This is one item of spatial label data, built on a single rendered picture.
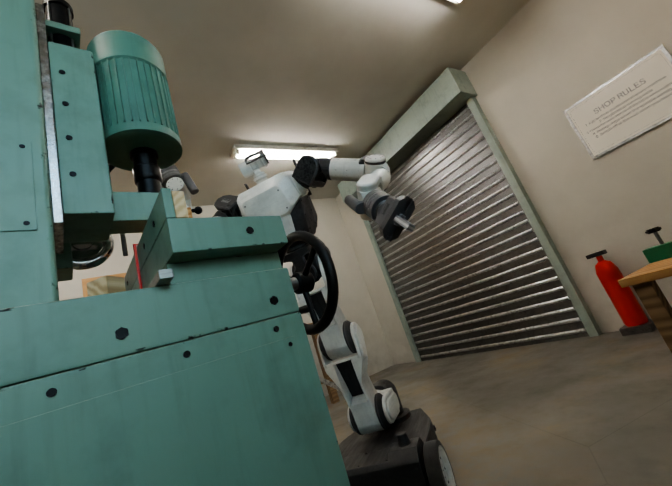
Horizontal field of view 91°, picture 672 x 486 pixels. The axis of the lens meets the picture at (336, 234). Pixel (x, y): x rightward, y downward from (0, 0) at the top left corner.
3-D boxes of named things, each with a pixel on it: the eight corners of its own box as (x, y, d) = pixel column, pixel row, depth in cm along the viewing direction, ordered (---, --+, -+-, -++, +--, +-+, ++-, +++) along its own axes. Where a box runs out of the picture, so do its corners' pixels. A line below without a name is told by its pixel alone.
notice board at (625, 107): (706, 100, 204) (662, 44, 217) (705, 100, 203) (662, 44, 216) (593, 160, 254) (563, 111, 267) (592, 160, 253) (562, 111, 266)
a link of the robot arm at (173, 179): (163, 187, 140) (175, 207, 137) (154, 173, 130) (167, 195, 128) (188, 175, 144) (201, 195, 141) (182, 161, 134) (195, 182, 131)
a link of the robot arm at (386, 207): (425, 205, 87) (402, 193, 98) (397, 191, 83) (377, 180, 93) (401, 246, 90) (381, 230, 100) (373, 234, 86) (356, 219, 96)
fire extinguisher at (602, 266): (660, 324, 233) (614, 246, 249) (653, 331, 222) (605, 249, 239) (630, 328, 247) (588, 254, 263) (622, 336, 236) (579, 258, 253)
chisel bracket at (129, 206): (185, 224, 76) (178, 192, 78) (111, 227, 67) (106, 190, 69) (177, 237, 81) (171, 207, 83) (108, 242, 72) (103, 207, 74)
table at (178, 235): (327, 238, 70) (318, 213, 72) (173, 252, 50) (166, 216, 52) (227, 309, 113) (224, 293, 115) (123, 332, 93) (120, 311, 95)
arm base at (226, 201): (222, 236, 152) (231, 220, 161) (248, 234, 150) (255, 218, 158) (208, 210, 143) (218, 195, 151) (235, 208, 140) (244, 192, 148)
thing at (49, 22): (82, 49, 78) (76, -2, 83) (37, 38, 73) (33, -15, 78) (81, 75, 84) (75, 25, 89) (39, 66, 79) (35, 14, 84)
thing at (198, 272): (283, 269, 67) (278, 251, 68) (170, 286, 53) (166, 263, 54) (217, 316, 95) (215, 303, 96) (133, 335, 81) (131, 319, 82)
